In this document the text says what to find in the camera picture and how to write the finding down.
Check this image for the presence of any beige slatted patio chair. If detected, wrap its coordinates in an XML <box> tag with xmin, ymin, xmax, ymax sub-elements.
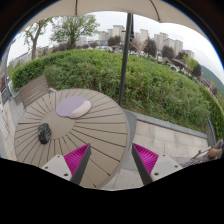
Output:
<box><xmin>19</xmin><ymin>75</ymin><xmax>55</xmax><ymax>109</ymax></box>

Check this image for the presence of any purple mouse pad wrist rest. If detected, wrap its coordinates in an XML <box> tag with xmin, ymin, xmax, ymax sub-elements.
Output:
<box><xmin>56</xmin><ymin>96</ymin><xmax>91</xmax><ymax>118</ymax></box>

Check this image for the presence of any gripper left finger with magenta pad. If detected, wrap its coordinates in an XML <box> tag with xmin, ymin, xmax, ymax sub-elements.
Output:
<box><xmin>42</xmin><ymin>144</ymin><xmax>91</xmax><ymax>185</ymax></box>

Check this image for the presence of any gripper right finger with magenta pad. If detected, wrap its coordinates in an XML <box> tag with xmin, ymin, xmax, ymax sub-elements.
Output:
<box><xmin>132</xmin><ymin>143</ymin><xmax>182</xmax><ymax>185</ymax></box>

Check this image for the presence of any dark umbrella pole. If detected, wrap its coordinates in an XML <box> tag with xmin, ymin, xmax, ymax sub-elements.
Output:
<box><xmin>118</xmin><ymin>13</ymin><xmax>134</xmax><ymax>105</ymax></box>

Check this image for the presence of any black computer mouse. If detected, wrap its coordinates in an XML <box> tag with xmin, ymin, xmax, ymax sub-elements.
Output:
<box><xmin>38</xmin><ymin>123</ymin><xmax>51</xmax><ymax>144</ymax></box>

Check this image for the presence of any green hedge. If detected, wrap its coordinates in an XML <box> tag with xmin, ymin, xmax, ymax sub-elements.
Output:
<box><xmin>11</xmin><ymin>50</ymin><xmax>224</xmax><ymax>138</ymax></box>

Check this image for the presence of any beige patio umbrella canopy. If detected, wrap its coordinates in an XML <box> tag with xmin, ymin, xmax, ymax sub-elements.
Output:
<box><xmin>23</xmin><ymin>0</ymin><xmax>209</xmax><ymax>41</ymax></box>

